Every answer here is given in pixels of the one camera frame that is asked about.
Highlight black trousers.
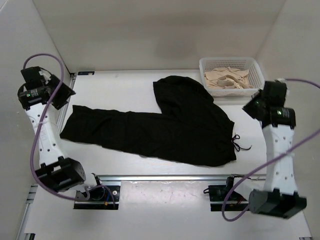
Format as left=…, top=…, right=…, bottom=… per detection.
left=60, top=75, right=242, bottom=167

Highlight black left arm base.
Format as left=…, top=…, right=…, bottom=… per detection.
left=73, top=181, right=121, bottom=211

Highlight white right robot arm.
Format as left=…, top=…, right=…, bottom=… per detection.
left=221, top=80, right=307, bottom=220

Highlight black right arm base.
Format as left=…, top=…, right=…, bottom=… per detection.
left=203, top=184, right=259, bottom=212

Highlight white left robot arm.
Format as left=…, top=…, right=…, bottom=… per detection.
left=17, top=66, right=105, bottom=200

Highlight beige trousers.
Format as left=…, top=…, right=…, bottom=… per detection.
left=204, top=67, right=254, bottom=90

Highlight small black label plate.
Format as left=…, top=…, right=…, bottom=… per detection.
left=77, top=71, right=95, bottom=76

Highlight white plastic basket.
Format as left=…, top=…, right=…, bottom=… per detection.
left=199, top=57, right=265, bottom=97

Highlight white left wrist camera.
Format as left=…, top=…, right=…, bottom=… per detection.
left=39, top=70, right=51, bottom=84

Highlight silver left aluminium rail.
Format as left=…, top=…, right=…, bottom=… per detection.
left=56, top=73, right=77, bottom=133

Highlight silver aluminium rail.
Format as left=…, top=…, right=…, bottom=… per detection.
left=56, top=73, right=77, bottom=133
left=94, top=174, right=268, bottom=182

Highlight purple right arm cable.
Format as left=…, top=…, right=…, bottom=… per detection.
left=221, top=78, right=320, bottom=222

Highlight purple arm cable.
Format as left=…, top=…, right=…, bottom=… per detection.
left=221, top=78, right=320, bottom=222
left=22, top=53, right=117, bottom=208

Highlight silver front aluminium rail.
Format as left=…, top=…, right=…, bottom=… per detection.
left=94, top=174, right=268, bottom=182

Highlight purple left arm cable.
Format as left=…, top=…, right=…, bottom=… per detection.
left=22, top=53, right=117, bottom=208

